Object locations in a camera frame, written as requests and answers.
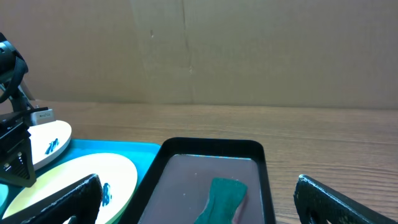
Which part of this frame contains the green scrubbing sponge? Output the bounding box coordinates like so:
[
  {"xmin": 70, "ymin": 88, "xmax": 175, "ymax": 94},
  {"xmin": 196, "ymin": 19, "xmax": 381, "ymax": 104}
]
[{"xmin": 194, "ymin": 177, "xmax": 248, "ymax": 224}]

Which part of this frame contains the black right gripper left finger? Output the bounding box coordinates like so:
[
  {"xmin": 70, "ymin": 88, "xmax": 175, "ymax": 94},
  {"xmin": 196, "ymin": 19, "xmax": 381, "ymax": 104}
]
[{"xmin": 1, "ymin": 174, "xmax": 103, "ymax": 224}]

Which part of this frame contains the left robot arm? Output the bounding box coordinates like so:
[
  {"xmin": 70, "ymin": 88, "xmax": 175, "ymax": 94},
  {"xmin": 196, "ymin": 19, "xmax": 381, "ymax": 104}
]
[{"xmin": 1, "ymin": 35, "xmax": 48, "ymax": 187}]

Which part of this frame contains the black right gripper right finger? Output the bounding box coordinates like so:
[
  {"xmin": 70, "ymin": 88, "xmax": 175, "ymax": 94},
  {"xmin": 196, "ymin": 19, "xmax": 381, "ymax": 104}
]
[{"xmin": 294, "ymin": 174, "xmax": 397, "ymax": 224}]

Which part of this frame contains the yellow plate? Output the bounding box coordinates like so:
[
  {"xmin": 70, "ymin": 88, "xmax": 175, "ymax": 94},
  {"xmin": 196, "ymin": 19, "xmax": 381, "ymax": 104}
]
[{"xmin": 3, "ymin": 153, "xmax": 137, "ymax": 223}]

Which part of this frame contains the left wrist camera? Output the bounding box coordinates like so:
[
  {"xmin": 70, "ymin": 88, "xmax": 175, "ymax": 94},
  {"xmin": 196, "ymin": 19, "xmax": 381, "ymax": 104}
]
[{"xmin": 30, "ymin": 109, "xmax": 56, "ymax": 126}]

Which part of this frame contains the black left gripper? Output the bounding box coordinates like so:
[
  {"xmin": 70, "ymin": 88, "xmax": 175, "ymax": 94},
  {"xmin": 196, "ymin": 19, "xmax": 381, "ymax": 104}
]
[{"xmin": 1, "ymin": 107, "xmax": 47, "ymax": 187}]

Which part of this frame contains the white plate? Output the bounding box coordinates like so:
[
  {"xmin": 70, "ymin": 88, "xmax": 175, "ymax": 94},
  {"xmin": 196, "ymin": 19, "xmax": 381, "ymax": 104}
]
[{"xmin": 28, "ymin": 120, "xmax": 72, "ymax": 170}]

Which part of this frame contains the cardboard backdrop panel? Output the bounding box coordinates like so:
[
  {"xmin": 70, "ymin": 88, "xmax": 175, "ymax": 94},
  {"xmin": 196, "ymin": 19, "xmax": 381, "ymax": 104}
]
[{"xmin": 1, "ymin": 0, "xmax": 397, "ymax": 109}]

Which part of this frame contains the black tray with water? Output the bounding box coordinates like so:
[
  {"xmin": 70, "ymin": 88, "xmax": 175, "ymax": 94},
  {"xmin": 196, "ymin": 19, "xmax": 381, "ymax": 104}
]
[{"xmin": 119, "ymin": 138, "xmax": 276, "ymax": 223}]

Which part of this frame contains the teal plastic tray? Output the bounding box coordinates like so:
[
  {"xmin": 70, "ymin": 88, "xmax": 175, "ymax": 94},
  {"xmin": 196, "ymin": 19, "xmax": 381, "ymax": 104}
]
[{"xmin": 3, "ymin": 140, "xmax": 160, "ymax": 214}]

